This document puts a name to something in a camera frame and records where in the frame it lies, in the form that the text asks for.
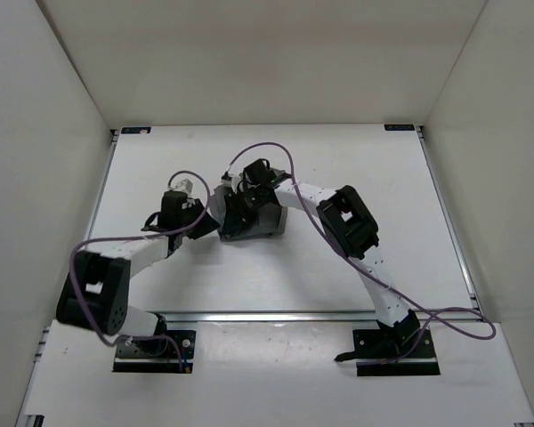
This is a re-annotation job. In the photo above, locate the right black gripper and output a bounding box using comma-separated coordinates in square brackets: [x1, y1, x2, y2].
[222, 187, 265, 237]

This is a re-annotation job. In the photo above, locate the grey pleated skirt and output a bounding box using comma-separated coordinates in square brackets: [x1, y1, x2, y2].
[209, 170, 287, 241]

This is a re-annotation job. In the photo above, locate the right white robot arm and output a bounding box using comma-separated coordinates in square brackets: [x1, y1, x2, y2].
[232, 159, 419, 357]

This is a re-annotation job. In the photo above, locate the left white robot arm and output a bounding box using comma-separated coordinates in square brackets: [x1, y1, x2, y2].
[55, 190, 219, 354]

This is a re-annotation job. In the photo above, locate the left blue corner sticker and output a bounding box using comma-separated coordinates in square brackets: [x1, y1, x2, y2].
[120, 126, 151, 134]

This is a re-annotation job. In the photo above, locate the blue corner sticker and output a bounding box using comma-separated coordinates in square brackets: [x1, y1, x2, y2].
[384, 124, 415, 132]
[120, 126, 151, 134]

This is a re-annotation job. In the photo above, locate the right blue corner sticker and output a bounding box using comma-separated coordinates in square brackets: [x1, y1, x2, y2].
[384, 124, 415, 132]

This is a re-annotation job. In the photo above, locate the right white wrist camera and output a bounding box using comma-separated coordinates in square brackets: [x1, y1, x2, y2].
[221, 171, 241, 193]

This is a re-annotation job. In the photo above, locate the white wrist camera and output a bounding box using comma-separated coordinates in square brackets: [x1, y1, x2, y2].
[169, 179, 193, 198]
[221, 171, 241, 193]

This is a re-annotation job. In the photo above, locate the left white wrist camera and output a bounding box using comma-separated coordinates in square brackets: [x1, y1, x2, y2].
[169, 179, 193, 198]

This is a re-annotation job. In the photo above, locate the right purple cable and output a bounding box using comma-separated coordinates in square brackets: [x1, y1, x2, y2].
[224, 141, 498, 366]

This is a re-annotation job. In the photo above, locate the purple cable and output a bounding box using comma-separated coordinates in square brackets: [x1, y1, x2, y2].
[69, 171, 214, 374]
[224, 141, 498, 366]

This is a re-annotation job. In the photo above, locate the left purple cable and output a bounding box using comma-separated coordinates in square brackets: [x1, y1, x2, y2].
[69, 171, 214, 374]

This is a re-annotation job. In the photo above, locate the aluminium front table rail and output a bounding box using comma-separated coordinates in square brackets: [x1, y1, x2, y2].
[64, 309, 481, 324]

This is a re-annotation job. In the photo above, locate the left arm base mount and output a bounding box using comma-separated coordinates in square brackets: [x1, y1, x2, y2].
[112, 329, 197, 375]

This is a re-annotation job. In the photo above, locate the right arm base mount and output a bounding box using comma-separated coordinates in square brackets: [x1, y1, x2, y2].
[335, 329, 441, 377]

